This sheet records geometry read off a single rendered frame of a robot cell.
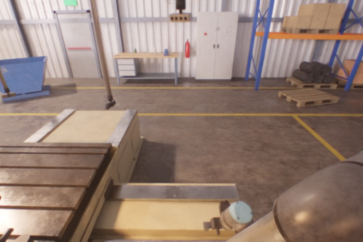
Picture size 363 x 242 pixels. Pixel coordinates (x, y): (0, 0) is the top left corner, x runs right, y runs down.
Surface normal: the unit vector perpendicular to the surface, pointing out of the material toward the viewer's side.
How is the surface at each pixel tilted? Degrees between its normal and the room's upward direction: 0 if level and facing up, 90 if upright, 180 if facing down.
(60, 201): 0
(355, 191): 35
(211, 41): 90
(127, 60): 90
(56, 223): 0
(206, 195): 0
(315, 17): 90
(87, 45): 90
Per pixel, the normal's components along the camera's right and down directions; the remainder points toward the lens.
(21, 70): 0.47, 0.41
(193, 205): 0.00, -0.88
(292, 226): -0.87, -0.03
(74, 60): -0.01, 0.47
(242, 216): 0.12, -0.69
